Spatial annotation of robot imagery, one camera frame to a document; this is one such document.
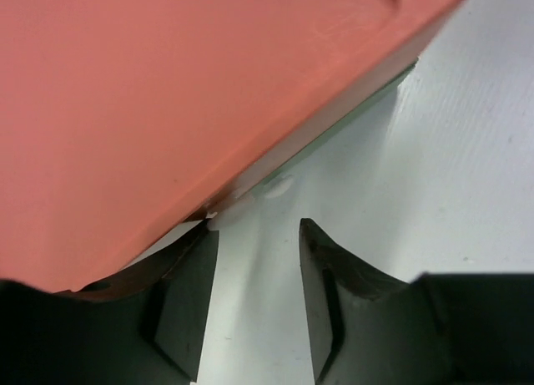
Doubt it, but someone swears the orange drawer box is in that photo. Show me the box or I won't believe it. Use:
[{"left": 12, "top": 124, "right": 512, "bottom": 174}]
[{"left": 1, "top": 0, "right": 464, "bottom": 292}]

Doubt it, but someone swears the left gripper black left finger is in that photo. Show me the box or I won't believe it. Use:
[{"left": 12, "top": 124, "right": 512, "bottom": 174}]
[{"left": 1, "top": 221, "right": 219, "bottom": 384}]

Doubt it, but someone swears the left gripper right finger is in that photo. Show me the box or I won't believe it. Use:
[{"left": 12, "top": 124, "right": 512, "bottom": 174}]
[{"left": 299, "top": 218, "right": 533, "bottom": 384}]

